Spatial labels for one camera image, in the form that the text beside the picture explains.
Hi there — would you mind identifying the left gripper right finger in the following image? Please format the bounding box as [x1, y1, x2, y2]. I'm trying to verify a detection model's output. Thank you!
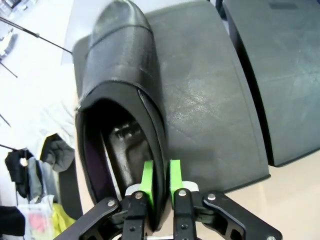
[166, 159, 282, 240]

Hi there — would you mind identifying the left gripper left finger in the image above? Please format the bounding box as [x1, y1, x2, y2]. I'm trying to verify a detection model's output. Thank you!
[58, 161, 154, 240]

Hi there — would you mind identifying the black leather shoe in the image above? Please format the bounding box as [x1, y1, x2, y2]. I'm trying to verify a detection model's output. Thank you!
[74, 0, 169, 232]

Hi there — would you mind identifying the black metal shoe stand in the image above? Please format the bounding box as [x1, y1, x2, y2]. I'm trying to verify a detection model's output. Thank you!
[72, 0, 272, 195]
[221, 0, 320, 168]

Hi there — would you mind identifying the grey padded jacket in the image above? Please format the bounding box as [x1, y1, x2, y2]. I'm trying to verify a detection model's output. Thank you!
[41, 138, 76, 174]

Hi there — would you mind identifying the yellow green bag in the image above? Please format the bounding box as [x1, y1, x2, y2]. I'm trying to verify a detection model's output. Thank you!
[51, 202, 76, 234]

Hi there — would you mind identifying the white plastic sheet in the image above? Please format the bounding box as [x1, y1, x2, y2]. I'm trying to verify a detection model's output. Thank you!
[37, 104, 79, 141]

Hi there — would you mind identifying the translucent plastic bag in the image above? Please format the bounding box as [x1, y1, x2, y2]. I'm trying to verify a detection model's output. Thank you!
[17, 195, 55, 236]

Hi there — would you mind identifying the black hanging jacket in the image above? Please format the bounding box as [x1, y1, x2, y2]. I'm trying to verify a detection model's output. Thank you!
[4, 148, 34, 199]

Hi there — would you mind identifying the black camera tripod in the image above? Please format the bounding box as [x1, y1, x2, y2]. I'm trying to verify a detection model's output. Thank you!
[0, 16, 74, 79]

